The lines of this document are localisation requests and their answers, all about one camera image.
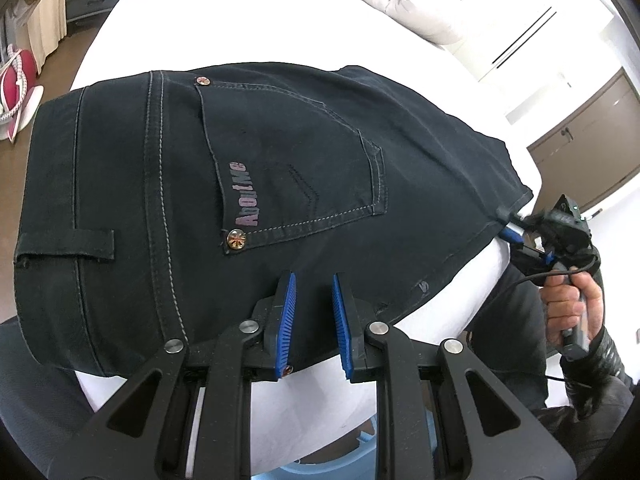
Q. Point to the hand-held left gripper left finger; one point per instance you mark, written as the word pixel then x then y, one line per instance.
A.
pixel 284 327

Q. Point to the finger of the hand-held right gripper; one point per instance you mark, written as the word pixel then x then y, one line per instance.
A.
pixel 531 259
pixel 511 232

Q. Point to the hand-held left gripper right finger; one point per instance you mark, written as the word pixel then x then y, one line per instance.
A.
pixel 344 332

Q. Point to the black jeans pants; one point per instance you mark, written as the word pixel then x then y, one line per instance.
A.
pixel 280 160

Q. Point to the person's right forearm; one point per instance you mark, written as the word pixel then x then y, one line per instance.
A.
pixel 600 365

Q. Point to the person's right hand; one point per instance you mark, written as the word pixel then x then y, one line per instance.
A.
pixel 559 305

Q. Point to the person's dark clothed legs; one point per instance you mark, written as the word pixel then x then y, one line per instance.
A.
pixel 515 340

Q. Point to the brown wooden cabinet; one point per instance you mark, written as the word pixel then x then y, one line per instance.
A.
pixel 595 135

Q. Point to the white wardrobe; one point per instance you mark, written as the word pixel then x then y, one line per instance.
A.
pixel 520 25

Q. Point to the white bed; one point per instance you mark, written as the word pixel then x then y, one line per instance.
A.
pixel 150 20

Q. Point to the red and white bag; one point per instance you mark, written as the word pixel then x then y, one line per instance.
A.
pixel 17 87

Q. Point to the beige curtain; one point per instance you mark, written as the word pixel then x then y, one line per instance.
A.
pixel 42 15

